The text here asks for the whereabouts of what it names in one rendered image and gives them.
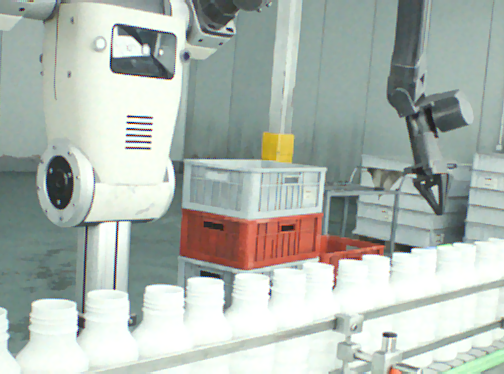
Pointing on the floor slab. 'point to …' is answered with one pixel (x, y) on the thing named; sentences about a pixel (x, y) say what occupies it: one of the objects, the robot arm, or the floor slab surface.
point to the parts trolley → (358, 194)
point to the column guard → (277, 147)
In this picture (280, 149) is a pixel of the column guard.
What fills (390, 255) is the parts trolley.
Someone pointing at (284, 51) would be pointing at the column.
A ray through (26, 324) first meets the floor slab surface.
